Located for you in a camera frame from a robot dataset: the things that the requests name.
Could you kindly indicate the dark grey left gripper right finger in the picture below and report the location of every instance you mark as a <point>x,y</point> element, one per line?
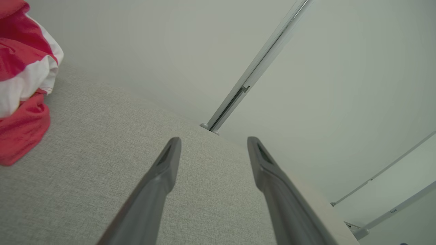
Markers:
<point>286,207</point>

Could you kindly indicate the thin grey metal pole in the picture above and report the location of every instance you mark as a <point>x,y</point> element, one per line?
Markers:
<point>370,179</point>

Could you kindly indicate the grey partition post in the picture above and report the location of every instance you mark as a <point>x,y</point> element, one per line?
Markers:
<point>238,93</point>

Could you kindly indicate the thick grey metal pole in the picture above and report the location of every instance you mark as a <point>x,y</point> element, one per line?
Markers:
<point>391,212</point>

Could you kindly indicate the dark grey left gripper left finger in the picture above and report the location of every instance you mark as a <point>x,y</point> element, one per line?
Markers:
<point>150,197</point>

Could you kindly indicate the red white basketball jersey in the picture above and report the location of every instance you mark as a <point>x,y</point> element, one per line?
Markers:
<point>20,44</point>

